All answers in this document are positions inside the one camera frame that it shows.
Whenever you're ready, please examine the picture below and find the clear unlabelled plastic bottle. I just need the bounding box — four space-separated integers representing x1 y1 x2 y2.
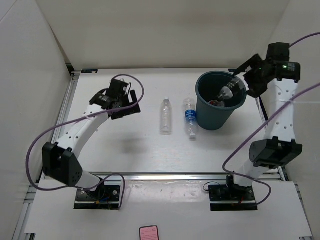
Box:
160 97 172 135

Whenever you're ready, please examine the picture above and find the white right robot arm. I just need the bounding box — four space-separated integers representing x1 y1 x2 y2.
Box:
224 42 303 200

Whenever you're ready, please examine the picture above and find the blue label plastic bottle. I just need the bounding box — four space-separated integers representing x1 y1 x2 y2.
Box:
183 98 198 141

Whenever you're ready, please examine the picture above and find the aluminium table frame rail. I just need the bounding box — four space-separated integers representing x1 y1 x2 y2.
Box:
12 60 79 240

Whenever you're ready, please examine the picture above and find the dark green ribbed bin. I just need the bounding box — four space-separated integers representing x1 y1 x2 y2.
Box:
195 71 247 131

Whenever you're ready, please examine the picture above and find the red label plastic bottle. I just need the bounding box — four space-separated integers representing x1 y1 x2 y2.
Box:
209 100 225 108

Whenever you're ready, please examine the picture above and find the pink smartphone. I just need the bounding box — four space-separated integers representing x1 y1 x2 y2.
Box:
139 225 159 240

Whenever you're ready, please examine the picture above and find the black label plastic bottle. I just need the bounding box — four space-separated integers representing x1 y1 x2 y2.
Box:
217 78 242 101

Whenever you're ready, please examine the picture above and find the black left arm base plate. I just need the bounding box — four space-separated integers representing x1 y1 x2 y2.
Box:
73 183 122 210

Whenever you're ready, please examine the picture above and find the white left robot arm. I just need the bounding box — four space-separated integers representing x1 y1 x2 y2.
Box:
42 71 261 200

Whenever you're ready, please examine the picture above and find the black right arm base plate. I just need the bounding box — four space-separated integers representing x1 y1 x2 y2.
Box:
203 181 258 212

